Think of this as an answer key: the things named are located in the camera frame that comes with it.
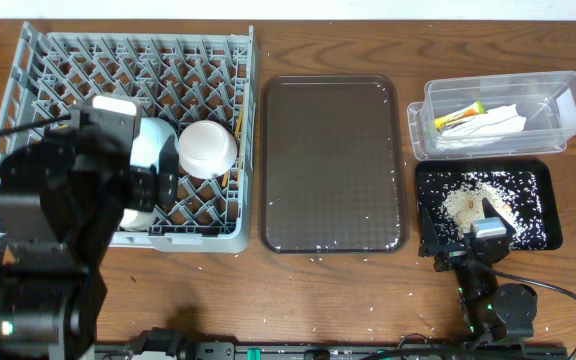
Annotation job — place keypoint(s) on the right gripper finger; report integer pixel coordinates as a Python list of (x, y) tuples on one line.
[(428, 234), (489, 211)]

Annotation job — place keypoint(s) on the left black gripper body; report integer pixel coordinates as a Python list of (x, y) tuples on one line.
[(153, 185)]

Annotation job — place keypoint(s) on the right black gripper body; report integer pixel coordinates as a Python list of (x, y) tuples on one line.
[(449, 255)]

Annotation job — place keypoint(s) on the white cup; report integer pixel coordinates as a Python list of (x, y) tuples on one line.
[(134, 220)]

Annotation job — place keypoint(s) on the light blue bowl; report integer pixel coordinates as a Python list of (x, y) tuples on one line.
[(155, 135)]

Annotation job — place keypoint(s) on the white pink bowl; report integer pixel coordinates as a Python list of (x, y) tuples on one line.
[(206, 150)]

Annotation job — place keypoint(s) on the white napkin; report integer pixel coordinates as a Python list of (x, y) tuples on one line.
[(479, 129)]

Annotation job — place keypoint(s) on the green orange snack wrapper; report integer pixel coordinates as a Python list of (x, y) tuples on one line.
[(458, 117)]

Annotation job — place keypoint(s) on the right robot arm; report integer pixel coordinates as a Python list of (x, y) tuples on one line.
[(498, 314)]

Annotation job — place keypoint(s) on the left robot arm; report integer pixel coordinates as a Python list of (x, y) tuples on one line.
[(61, 201)]

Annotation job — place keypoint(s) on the black waste tray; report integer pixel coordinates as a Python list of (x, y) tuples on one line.
[(538, 168)]

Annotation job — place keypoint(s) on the grey dishwasher rack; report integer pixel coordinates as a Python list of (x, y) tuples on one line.
[(179, 78)]

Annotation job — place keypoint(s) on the spilled rice pile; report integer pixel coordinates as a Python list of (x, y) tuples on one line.
[(454, 202)]

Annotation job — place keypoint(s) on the clear plastic bin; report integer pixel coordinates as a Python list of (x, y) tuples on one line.
[(546, 99)]

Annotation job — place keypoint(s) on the dark brown serving tray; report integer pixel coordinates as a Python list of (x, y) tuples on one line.
[(332, 175)]

